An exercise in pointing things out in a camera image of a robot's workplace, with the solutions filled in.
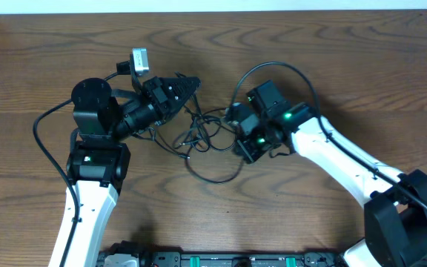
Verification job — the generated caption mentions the black usb cable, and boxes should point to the black usb cable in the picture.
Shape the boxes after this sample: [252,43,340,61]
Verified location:
[131,72,246,185]

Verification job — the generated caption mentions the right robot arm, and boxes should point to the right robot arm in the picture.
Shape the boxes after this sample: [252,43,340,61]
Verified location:
[225,81,427,266]

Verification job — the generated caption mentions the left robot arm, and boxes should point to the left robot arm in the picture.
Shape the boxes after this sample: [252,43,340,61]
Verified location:
[50,76,201,266]

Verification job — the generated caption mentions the white back board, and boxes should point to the white back board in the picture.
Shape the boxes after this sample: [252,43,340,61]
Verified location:
[0,0,427,15]

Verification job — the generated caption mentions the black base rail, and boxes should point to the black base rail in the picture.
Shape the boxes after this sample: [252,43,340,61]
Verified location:
[95,241,345,267]

